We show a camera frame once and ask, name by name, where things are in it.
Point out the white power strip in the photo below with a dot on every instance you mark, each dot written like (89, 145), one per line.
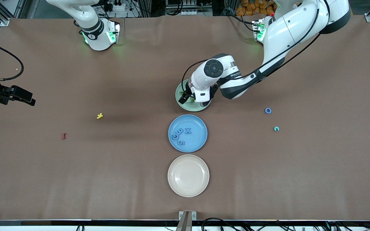
(119, 5)
(191, 12)

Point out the blue foam number 6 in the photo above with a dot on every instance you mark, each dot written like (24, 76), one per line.
(181, 142)

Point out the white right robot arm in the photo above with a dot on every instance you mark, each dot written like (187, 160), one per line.
(96, 35)

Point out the blue foam letter C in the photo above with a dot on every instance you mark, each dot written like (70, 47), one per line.
(172, 137)

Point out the black table edge rail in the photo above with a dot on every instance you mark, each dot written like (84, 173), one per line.
(75, 222)

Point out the pile of orange objects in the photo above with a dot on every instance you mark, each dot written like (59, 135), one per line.
(252, 6)

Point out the blue round plate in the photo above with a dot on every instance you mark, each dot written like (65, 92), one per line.
(196, 141)

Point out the blue foam letter E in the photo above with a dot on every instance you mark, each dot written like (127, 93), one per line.
(180, 131)

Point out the blue foam letter O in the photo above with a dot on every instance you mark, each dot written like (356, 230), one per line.
(265, 110)

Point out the blue foam letter X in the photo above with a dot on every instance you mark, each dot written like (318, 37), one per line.
(188, 130)

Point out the yellow foam letter K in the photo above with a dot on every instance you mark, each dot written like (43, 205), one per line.
(99, 116)

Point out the brown table cover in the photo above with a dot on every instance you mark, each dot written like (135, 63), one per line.
(75, 179)

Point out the pale green round plate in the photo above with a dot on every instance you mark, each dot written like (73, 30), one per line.
(191, 107)

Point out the grey metal camera mount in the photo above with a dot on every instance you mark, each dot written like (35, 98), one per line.
(187, 221)

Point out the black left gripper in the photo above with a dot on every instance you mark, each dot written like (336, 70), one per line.
(187, 94)

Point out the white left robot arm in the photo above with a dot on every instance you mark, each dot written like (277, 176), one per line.
(284, 29)

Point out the beige round plate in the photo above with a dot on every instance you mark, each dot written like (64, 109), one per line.
(188, 175)

